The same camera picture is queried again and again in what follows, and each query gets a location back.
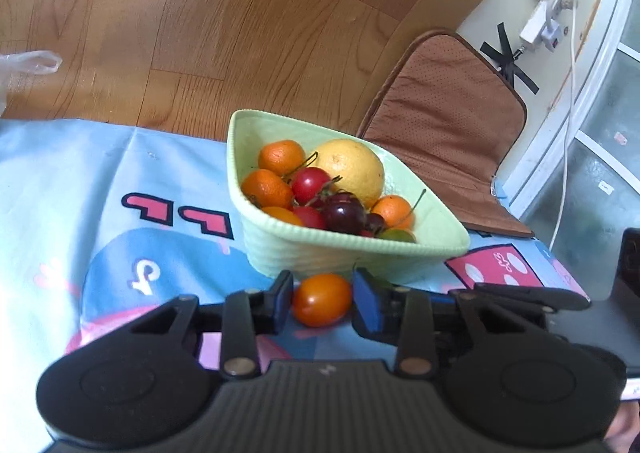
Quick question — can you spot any black tape cross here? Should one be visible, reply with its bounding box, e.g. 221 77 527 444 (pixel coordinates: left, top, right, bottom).
481 23 541 94

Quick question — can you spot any brown seat cushion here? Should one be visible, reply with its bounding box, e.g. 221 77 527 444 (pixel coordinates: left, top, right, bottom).
356 29 535 240

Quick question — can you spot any wood pattern floor sheet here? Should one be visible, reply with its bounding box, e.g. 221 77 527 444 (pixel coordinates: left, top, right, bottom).
0 0 503 144

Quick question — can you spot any large yellow lemon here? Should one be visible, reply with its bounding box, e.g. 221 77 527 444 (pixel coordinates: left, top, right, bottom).
312 139 386 210

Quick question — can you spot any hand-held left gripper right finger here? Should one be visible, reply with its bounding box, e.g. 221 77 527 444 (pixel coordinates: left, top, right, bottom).
351 268 502 380

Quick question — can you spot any white plug adapter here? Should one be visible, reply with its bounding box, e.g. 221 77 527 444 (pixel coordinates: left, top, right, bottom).
519 0 576 54

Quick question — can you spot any clear plastic bag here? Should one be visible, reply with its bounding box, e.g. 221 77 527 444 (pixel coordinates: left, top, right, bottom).
0 50 63 116

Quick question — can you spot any printed blanket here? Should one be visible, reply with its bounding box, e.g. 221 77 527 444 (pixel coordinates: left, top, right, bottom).
0 118 640 404

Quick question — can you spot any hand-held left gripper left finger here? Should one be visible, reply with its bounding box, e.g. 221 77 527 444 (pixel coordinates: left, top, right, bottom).
125 270 294 380

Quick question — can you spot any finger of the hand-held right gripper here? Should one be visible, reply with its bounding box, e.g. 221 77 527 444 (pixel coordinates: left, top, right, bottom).
475 282 592 329

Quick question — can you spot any light green ribbed bowl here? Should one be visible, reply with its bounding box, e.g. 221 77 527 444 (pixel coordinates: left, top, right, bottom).
226 109 472 286

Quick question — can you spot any white power cable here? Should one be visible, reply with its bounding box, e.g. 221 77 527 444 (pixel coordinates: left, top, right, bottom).
547 0 579 254

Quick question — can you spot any green cherry tomato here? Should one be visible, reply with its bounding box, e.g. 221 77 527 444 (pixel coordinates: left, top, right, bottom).
376 228 417 244

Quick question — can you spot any white window frame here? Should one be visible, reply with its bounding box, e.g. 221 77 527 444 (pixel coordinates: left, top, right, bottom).
492 0 640 254

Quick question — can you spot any small orange tangerine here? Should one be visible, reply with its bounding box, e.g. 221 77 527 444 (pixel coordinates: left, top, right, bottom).
241 169 295 210
258 140 306 177

